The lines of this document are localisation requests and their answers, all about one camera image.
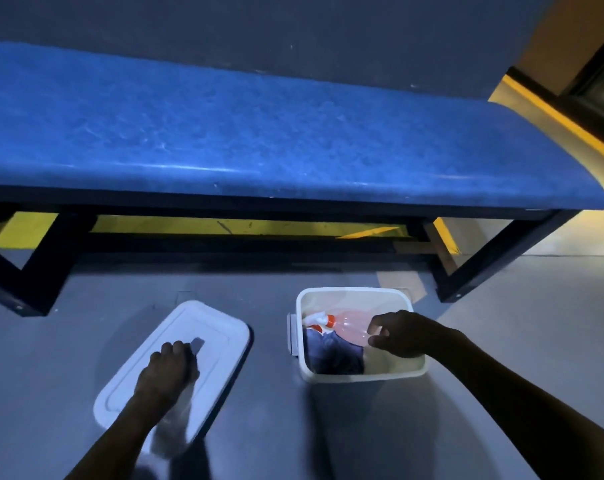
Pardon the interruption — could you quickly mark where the person's left hand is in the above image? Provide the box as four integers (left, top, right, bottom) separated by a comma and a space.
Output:
133, 340, 200, 413

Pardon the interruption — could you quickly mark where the person's right hand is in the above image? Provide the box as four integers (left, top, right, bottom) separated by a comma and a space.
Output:
367, 310, 467, 359

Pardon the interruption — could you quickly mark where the pink spray bottle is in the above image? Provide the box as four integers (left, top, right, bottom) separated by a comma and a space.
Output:
303, 309, 391, 348

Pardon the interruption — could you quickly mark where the white plastic box lid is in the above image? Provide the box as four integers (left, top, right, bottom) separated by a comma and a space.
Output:
92, 300, 252, 461

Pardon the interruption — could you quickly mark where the white plastic storage box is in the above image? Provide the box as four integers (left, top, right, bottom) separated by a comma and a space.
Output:
286, 287, 429, 385

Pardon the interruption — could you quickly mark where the blue cleaning cloth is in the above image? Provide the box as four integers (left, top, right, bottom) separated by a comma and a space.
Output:
304, 327, 365, 375

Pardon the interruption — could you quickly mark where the blue bench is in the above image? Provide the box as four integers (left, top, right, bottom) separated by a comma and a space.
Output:
0, 39, 604, 318

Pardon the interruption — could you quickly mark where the person's left forearm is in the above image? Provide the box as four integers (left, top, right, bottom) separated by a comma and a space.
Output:
64, 389, 175, 480

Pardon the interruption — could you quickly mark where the person's right forearm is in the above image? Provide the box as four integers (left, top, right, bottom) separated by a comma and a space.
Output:
434, 330, 604, 480

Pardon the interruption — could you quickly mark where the dark glass door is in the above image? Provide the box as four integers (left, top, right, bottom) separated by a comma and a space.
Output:
561, 24, 604, 121

